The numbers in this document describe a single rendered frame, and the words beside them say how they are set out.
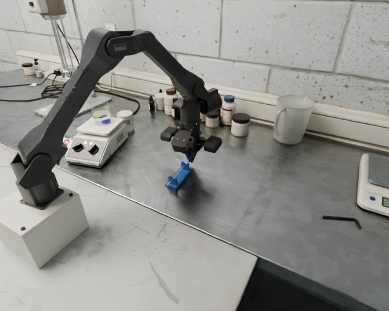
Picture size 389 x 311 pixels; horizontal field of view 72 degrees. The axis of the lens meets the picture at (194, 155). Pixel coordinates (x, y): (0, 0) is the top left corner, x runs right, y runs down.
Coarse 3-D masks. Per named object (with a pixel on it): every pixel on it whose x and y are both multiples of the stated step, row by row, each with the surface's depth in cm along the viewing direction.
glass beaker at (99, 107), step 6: (90, 102) 90; (96, 102) 92; (102, 102) 93; (96, 108) 88; (102, 108) 88; (108, 108) 90; (96, 114) 89; (102, 114) 89; (108, 114) 91; (96, 120) 90; (102, 120) 90; (108, 120) 92
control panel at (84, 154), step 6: (78, 138) 89; (84, 138) 88; (72, 144) 88; (84, 144) 87; (96, 144) 86; (102, 144) 86; (72, 150) 87; (84, 150) 86; (72, 156) 86; (78, 156) 85; (84, 156) 85; (90, 156) 85; (96, 156) 84
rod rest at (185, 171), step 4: (188, 164) 82; (184, 168) 83; (188, 168) 82; (180, 172) 82; (184, 172) 82; (188, 172) 82; (168, 176) 76; (176, 176) 80; (180, 176) 80; (184, 176) 80; (172, 180) 76; (176, 180) 76; (180, 180) 79; (172, 184) 77; (176, 184) 76; (180, 184) 78; (172, 188) 77; (176, 188) 76
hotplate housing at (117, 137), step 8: (120, 128) 94; (80, 136) 89; (88, 136) 89; (96, 136) 89; (104, 136) 89; (112, 136) 89; (120, 136) 94; (112, 144) 90; (120, 144) 95; (104, 152) 85; (112, 152) 90; (72, 160) 86; (80, 160) 85; (88, 160) 85; (104, 160) 86
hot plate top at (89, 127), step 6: (90, 120) 95; (114, 120) 95; (120, 120) 95; (84, 126) 91; (90, 126) 91; (96, 126) 91; (102, 126) 91; (108, 126) 91; (114, 126) 91; (84, 132) 88; (90, 132) 88; (96, 132) 87; (102, 132) 87; (108, 132) 87
